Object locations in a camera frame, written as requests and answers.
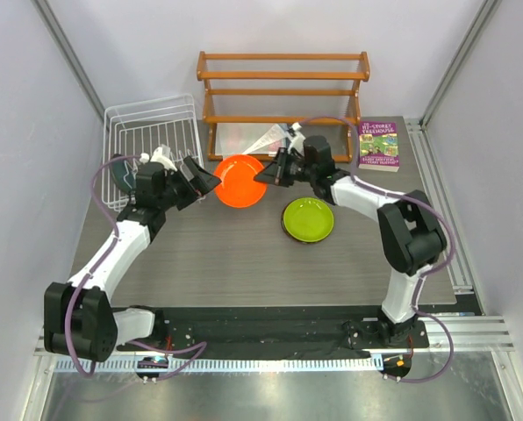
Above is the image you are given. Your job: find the dark teal plate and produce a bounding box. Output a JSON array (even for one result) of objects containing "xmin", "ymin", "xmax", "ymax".
[{"xmin": 109, "ymin": 153, "xmax": 135, "ymax": 195}]

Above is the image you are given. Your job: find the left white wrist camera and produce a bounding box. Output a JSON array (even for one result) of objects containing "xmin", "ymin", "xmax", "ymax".
[{"xmin": 139, "ymin": 145, "xmax": 177, "ymax": 171}]

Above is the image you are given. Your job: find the orange plate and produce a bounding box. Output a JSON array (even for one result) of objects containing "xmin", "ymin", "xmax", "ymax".
[{"xmin": 214, "ymin": 154, "xmax": 268, "ymax": 209}]

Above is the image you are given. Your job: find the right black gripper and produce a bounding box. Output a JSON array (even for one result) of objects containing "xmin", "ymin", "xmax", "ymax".
[{"xmin": 256, "ymin": 146, "xmax": 318, "ymax": 187}]

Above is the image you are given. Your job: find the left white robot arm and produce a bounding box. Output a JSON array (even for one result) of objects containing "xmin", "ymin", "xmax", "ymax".
[{"xmin": 43, "ymin": 154, "xmax": 221, "ymax": 363}]

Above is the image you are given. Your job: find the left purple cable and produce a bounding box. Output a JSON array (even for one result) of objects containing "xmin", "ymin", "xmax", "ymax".
[{"xmin": 63, "ymin": 152, "xmax": 208, "ymax": 381}]

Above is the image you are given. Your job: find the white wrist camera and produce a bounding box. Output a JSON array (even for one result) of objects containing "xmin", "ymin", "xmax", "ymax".
[
  {"xmin": 139, "ymin": 145, "xmax": 177, "ymax": 171},
  {"xmin": 287, "ymin": 122, "xmax": 305, "ymax": 154}
]

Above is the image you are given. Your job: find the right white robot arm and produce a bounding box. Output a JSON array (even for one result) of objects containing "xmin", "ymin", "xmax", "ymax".
[{"xmin": 254, "ymin": 136, "xmax": 448, "ymax": 346}]

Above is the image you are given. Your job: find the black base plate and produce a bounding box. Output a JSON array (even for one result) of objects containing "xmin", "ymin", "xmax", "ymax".
[{"xmin": 142, "ymin": 305, "xmax": 430, "ymax": 360}]

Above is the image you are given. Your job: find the purple cable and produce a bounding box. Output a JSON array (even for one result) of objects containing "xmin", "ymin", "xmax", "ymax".
[
  {"xmin": 63, "ymin": 152, "xmax": 208, "ymax": 381},
  {"xmin": 296, "ymin": 116, "xmax": 455, "ymax": 385}
]

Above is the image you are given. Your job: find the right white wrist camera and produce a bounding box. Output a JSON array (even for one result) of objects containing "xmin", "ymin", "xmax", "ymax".
[{"xmin": 287, "ymin": 122, "xmax": 305, "ymax": 154}]

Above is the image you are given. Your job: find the orange wooden shelf rack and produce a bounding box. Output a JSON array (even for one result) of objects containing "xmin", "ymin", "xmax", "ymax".
[{"xmin": 196, "ymin": 51, "xmax": 370, "ymax": 163}]

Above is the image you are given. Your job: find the red patterned plate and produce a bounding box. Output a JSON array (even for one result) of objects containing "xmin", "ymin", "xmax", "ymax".
[{"xmin": 281, "ymin": 211, "xmax": 334, "ymax": 245}]

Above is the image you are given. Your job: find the clear plastic document bag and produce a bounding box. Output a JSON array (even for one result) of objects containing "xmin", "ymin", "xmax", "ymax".
[{"xmin": 213, "ymin": 123, "xmax": 290, "ymax": 160}]

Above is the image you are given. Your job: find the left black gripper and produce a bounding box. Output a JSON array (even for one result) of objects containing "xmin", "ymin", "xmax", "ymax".
[{"xmin": 157, "ymin": 157, "xmax": 219, "ymax": 211}]

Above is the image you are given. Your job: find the lime green plate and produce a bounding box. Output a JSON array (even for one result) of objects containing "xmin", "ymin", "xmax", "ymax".
[{"xmin": 281, "ymin": 197, "xmax": 335, "ymax": 244}]

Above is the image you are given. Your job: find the purple treehouse book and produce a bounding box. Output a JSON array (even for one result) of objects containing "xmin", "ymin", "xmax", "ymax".
[{"xmin": 358, "ymin": 121, "xmax": 400, "ymax": 172}]

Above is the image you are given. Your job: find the slotted cable duct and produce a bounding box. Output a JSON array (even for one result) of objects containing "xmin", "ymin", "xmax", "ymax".
[{"xmin": 53, "ymin": 355, "xmax": 384, "ymax": 374}]

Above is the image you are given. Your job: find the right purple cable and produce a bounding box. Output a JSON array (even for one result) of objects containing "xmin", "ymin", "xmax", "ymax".
[{"xmin": 296, "ymin": 116, "xmax": 455, "ymax": 385}]

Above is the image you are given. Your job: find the white wire dish rack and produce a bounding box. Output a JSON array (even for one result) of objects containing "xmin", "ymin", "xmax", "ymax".
[{"xmin": 101, "ymin": 94, "xmax": 204, "ymax": 212}]

